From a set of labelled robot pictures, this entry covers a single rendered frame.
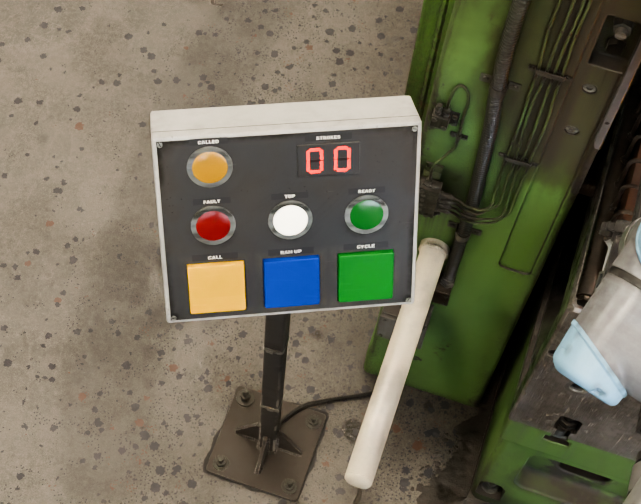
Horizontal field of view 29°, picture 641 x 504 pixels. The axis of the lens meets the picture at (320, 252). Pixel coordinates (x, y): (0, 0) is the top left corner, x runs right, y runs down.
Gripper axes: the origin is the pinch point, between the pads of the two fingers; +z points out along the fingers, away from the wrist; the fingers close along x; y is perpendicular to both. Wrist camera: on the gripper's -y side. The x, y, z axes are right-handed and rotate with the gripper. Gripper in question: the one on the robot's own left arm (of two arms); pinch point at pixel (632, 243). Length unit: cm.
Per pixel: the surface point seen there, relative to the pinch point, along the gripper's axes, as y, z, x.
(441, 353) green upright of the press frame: 22, 104, -16
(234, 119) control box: -1, 7, -51
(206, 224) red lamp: 13, 10, -51
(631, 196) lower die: -9.8, 34.7, 2.2
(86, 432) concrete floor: 61, 108, -81
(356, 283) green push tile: 14.2, 19.5, -30.6
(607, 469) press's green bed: 32, 80, 18
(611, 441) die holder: 26, 68, 15
